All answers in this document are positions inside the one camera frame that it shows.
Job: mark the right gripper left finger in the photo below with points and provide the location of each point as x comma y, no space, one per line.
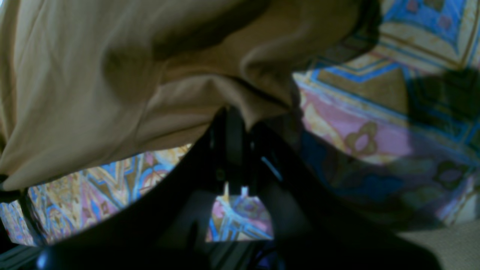
163,230

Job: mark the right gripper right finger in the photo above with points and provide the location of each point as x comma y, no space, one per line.
313,229

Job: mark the brown t-shirt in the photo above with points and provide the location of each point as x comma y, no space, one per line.
88,82

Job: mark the patterned tile tablecloth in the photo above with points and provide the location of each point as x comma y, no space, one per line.
391,117

